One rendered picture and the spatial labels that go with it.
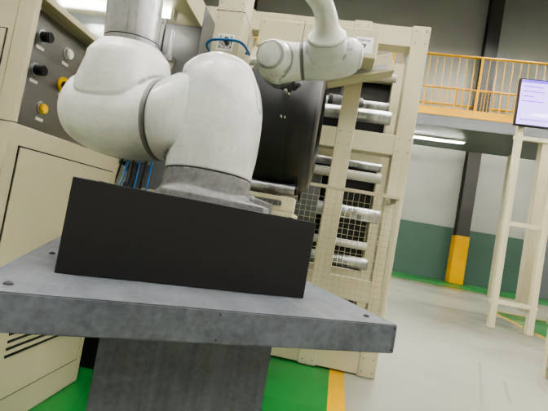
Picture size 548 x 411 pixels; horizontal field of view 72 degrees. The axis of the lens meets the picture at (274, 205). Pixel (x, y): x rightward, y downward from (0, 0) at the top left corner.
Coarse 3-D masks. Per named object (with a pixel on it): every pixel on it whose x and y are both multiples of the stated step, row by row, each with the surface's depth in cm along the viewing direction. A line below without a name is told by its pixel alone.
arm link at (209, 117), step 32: (192, 64) 64; (224, 64) 63; (160, 96) 64; (192, 96) 62; (224, 96) 62; (256, 96) 66; (160, 128) 63; (192, 128) 61; (224, 128) 61; (256, 128) 66; (160, 160) 70; (192, 160) 61; (224, 160) 61
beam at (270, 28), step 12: (264, 24) 195; (276, 24) 194; (288, 24) 194; (300, 24) 193; (312, 24) 192; (264, 36) 195; (276, 36) 194; (288, 36) 193; (300, 36) 193; (348, 36) 190; (360, 36) 189; (372, 36) 188; (372, 60) 190
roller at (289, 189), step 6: (252, 180) 157; (258, 180) 157; (264, 180) 157; (252, 186) 157; (258, 186) 156; (264, 186) 156; (270, 186) 156; (276, 186) 155; (282, 186) 155; (288, 186) 155; (294, 186) 155; (276, 192) 157; (282, 192) 156; (288, 192) 155; (294, 192) 155
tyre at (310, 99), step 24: (264, 96) 144; (288, 96) 143; (312, 96) 144; (264, 120) 144; (288, 120) 143; (312, 120) 145; (264, 144) 147; (288, 144) 145; (312, 144) 148; (264, 168) 153; (288, 168) 150; (312, 168) 185
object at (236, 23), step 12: (228, 0) 171; (240, 0) 170; (252, 0) 178; (228, 12) 170; (240, 12) 170; (252, 12) 182; (216, 24) 171; (228, 24) 170; (240, 24) 169; (216, 36) 170; (240, 36) 169; (240, 48) 171
